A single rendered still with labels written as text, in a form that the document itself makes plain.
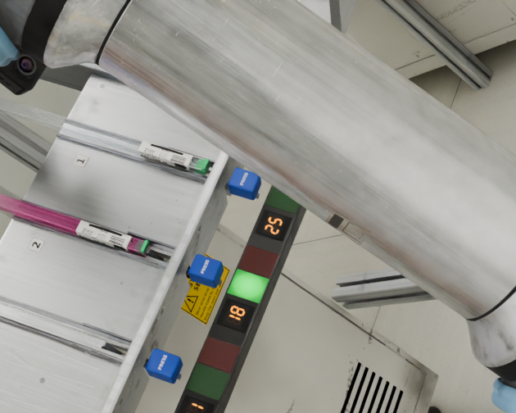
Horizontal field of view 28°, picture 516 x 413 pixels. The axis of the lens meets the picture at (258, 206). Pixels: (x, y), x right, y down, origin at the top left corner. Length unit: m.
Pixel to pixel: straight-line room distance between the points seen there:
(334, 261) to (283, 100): 1.78
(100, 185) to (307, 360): 0.54
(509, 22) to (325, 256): 0.64
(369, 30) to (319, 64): 1.77
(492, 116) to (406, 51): 0.26
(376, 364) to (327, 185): 1.15
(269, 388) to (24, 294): 0.52
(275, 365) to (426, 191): 1.03
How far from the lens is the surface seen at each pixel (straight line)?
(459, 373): 1.81
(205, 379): 1.04
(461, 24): 2.17
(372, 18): 2.24
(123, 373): 1.02
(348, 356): 1.61
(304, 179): 0.51
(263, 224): 1.10
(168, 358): 1.03
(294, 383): 1.54
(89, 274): 1.10
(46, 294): 1.10
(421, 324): 1.94
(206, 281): 1.07
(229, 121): 0.50
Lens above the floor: 1.14
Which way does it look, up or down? 25 degrees down
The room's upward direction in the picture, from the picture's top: 54 degrees counter-clockwise
